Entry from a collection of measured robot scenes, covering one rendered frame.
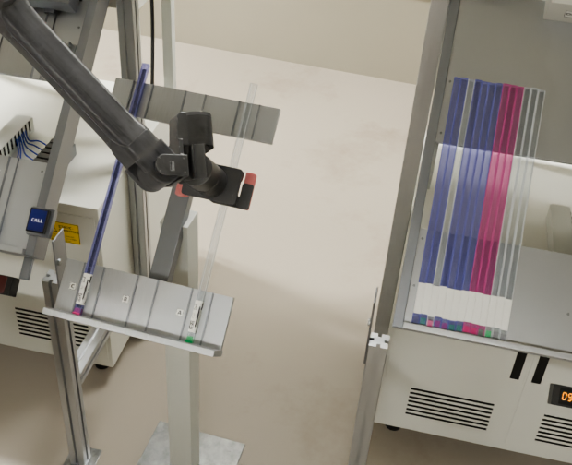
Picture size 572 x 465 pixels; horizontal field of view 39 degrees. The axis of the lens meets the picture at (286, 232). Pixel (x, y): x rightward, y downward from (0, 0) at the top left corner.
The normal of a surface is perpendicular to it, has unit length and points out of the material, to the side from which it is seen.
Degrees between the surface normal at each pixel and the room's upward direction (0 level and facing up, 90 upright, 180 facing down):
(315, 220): 0
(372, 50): 90
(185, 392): 90
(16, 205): 43
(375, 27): 90
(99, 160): 0
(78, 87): 48
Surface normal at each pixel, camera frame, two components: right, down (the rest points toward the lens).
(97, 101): 0.45, -0.14
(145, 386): 0.06, -0.79
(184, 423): -0.27, 0.57
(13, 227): -0.11, -0.18
